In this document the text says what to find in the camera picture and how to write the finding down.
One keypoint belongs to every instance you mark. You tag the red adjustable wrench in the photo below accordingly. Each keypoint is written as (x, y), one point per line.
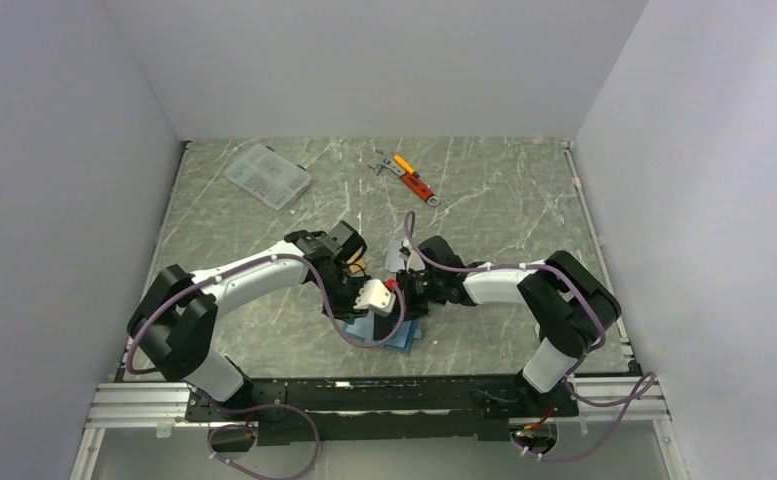
(384, 162)

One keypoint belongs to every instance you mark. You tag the orange credit cards stack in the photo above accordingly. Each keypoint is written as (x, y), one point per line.
(356, 264)

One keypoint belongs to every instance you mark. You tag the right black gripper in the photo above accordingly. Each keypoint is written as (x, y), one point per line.
(412, 309)

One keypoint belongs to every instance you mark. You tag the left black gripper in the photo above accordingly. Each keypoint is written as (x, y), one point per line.
(345, 310)

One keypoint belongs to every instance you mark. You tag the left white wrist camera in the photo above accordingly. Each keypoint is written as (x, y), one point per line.
(376, 297)

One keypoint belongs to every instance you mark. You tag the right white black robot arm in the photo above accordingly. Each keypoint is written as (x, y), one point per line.
(571, 307)

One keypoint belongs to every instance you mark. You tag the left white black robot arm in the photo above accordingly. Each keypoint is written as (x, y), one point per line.
(175, 321)

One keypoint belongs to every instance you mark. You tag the blue card holder wallet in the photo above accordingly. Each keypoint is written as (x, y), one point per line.
(362, 329)

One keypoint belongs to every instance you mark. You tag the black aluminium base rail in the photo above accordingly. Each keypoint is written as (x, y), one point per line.
(484, 407)

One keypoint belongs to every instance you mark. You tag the single black VIP card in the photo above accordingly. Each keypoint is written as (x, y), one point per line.
(383, 327)

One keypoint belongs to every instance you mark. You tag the clear plastic organizer box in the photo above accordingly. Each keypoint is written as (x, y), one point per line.
(268, 176)

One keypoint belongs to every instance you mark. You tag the silver grey card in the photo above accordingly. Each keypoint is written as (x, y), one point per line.
(397, 255)

